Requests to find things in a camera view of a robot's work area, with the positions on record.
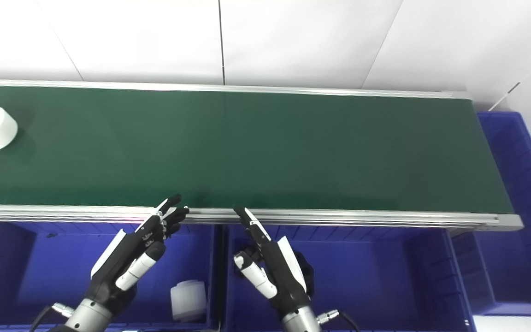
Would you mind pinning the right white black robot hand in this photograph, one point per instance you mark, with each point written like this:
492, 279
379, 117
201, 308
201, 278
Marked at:
277, 267

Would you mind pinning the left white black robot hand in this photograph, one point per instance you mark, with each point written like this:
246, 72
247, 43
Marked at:
122, 258

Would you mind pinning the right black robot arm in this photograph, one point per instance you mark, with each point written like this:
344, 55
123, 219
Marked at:
300, 322

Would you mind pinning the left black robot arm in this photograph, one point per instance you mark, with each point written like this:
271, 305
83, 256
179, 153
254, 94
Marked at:
88, 318

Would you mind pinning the blue plastic bin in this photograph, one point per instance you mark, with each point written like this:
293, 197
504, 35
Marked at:
519, 184
62, 267
376, 276

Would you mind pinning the white cylindrical part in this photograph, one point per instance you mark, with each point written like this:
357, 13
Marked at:
188, 299

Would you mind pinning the green conveyor belt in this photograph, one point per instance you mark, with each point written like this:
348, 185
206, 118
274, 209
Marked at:
247, 152
339, 216

